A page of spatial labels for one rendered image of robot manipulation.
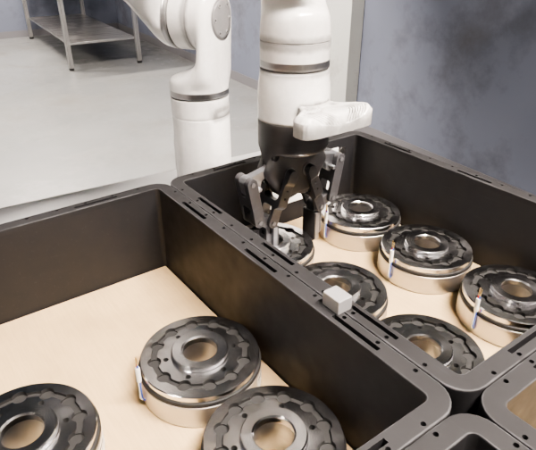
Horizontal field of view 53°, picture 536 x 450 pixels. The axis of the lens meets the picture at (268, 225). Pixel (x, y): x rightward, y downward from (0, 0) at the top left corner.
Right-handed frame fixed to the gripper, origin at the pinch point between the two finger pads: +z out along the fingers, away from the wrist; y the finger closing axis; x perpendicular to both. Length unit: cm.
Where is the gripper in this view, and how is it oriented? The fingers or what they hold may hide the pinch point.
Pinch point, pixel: (290, 233)
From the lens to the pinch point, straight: 62.5
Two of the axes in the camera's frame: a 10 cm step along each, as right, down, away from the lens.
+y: -8.0, 2.9, -5.3
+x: 6.0, 3.8, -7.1
